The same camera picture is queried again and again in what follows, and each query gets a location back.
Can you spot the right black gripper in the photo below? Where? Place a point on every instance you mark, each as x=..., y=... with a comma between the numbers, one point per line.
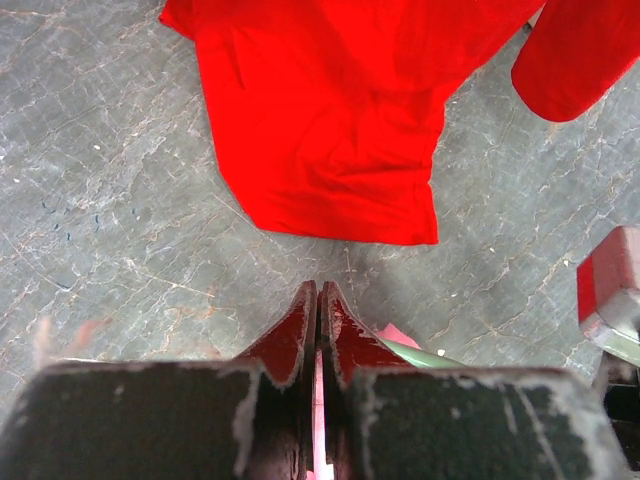
x=617, y=383

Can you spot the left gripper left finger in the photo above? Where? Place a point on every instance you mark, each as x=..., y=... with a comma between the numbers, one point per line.
x=248, y=417

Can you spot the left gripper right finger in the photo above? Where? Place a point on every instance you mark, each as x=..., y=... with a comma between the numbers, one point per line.
x=386, y=419

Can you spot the teal wavy hanger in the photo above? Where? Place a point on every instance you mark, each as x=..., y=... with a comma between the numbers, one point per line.
x=419, y=358

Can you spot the pink t shirt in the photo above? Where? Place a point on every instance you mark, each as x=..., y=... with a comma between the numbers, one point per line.
x=321, y=468

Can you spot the red t shirt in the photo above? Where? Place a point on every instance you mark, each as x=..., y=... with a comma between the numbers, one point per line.
x=325, y=114

